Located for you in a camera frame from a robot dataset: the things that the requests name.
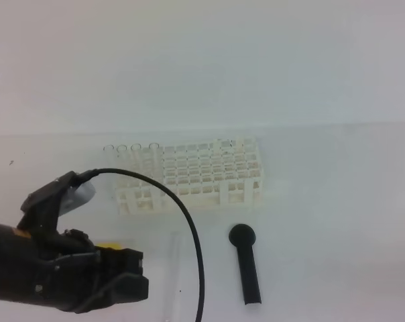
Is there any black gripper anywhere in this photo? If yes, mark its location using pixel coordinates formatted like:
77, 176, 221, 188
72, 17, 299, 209
17, 171, 149, 314

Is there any clear glass test tube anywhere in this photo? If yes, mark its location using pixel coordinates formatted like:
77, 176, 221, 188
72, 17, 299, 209
163, 231, 182, 321

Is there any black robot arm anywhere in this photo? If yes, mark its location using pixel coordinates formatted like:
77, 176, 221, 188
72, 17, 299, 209
0, 171, 149, 314

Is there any test tube in rack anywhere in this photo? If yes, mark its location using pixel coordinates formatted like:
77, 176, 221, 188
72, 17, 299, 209
103, 144, 117, 168
149, 142, 162, 178
117, 144, 129, 170
130, 144, 142, 173

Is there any white test tube rack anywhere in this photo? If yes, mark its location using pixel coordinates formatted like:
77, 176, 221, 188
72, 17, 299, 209
113, 136, 266, 215

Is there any yellow cube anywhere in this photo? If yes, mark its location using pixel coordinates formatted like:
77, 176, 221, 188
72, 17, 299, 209
97, 242, 123, 250

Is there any black round-headed tool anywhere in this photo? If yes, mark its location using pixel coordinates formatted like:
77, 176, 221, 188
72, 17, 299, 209
229, 223, 262, 305

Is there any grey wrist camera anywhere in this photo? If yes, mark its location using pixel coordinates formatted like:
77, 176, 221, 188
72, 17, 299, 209
59, 181, 96, 216

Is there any black camera cable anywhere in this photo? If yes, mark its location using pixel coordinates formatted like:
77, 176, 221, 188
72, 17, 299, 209
80, 168, 206, 322

